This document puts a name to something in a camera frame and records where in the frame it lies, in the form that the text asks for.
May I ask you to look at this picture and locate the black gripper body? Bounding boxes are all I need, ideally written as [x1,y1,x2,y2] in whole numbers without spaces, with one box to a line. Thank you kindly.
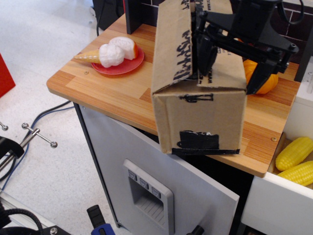
[195,0,299,73]

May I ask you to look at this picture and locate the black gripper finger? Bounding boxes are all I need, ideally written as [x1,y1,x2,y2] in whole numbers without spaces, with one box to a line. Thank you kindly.
[246,62,275,95]
[194,34,218,75]

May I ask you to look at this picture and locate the brown cardboard box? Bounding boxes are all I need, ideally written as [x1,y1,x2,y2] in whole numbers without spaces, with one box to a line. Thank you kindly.
[151,0,246,155]

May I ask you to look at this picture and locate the orange toy pumpkin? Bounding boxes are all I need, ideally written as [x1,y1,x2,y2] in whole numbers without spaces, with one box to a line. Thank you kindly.
[243,59,279,94]

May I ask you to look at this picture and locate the red plastic plate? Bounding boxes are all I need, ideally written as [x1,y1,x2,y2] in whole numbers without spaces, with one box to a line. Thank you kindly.
[90,45,145,75]

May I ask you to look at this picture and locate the yellow toy corn upper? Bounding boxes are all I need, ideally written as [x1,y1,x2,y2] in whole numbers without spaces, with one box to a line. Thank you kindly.
[275,137,313,171]

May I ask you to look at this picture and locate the yellow toy corn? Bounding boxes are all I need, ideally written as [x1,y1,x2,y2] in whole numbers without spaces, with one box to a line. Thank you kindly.
[278,161,313,186]
[275,137,313,171]

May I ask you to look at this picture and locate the toy ice cream cone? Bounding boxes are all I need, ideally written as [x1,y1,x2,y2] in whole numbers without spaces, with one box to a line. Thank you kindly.
[73,44,125,68]

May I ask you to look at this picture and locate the yellow toy corn lower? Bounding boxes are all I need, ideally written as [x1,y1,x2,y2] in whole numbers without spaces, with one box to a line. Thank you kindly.
[278,161,313,186]

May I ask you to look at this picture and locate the white drawer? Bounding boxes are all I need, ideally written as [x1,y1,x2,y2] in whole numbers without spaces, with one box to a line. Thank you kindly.
[241,94,313,235]

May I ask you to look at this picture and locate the grey toy fridge door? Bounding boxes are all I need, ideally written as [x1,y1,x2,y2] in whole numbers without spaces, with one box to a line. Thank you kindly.
[75,104,239,235]

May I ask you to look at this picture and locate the black knob at bottom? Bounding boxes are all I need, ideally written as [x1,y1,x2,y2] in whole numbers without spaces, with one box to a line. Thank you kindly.
[186,225,204,235]

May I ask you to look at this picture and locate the red box at left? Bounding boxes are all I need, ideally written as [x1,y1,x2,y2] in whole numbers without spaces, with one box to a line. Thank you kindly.
[0,56,16,97]

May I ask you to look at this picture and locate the metal clamp with black body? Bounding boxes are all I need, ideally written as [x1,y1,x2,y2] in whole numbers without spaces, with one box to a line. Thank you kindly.
[0,123,58,171]

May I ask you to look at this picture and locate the black dark post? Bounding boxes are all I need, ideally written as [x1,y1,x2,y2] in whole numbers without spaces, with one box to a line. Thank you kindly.
[124,0,144,34]

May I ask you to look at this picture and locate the black blue floor cables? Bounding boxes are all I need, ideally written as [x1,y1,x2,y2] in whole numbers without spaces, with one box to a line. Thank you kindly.
[0,100,75,191]

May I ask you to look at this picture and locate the blue black clamp handle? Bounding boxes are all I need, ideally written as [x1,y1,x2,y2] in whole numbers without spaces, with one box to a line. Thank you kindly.
[87,205,115,235]

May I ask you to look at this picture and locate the black corrugated cable sleeve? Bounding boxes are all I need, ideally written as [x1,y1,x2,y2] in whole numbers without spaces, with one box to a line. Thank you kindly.
[0,203,46,235]

